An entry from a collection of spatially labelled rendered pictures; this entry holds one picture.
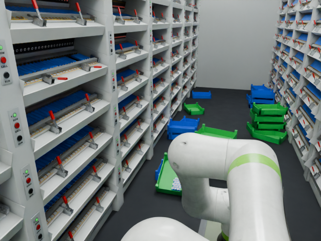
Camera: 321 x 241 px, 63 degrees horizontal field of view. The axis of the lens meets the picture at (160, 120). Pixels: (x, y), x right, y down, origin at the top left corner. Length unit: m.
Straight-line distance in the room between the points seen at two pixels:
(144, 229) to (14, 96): 0.68
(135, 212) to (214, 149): 1.19
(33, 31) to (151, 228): 0.80
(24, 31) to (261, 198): 0.81
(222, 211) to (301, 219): 0.97
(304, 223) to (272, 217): 1.48
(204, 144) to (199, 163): 0.05
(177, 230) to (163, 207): 1.51
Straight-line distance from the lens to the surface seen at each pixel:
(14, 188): 0.99
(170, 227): 0.32
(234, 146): 0.69
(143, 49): 2.08
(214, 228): 1.29
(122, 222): 1.74
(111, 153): 1.60
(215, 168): 0.68
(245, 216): 0.46
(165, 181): 2.00
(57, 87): 1.07
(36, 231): 1.12
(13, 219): 1.04
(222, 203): 1.05
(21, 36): 0.95
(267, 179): 0.55
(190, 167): 0.69
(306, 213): 2.02
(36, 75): 1.05
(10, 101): 0.90
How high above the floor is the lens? 1.16
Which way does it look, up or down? 21 degrees down
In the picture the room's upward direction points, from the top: straight up
